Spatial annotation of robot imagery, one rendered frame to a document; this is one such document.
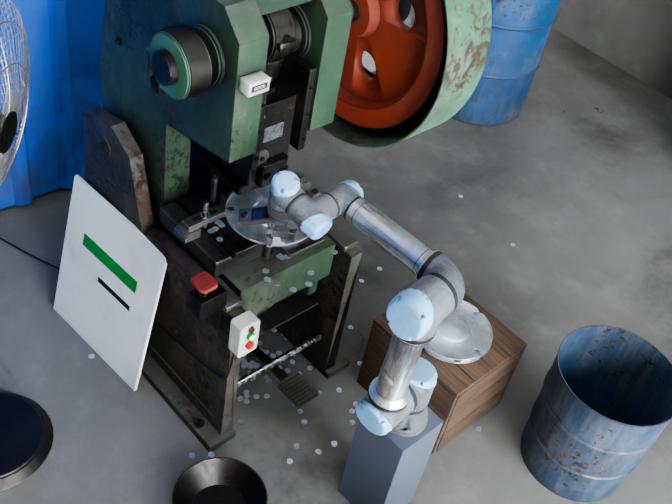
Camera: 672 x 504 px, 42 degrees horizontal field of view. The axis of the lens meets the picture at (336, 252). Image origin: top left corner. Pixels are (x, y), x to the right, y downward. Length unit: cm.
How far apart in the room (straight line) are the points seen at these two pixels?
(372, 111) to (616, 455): 136
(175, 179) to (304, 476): 108
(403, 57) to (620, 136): 264
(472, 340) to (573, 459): 51
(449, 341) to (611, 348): 58
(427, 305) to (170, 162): 103
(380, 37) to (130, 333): 131
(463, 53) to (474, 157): 212
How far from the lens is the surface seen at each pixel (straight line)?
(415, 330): 213
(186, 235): 270
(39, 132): 376
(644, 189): 477
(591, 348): 324
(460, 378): 298
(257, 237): 264
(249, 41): 226
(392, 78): 268
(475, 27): 247
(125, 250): 300
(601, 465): 310
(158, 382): 321
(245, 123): 240
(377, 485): 284
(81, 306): 333
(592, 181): 467
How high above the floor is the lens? 257
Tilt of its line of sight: 43 degrees down
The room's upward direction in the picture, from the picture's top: 12 degrees clockwise
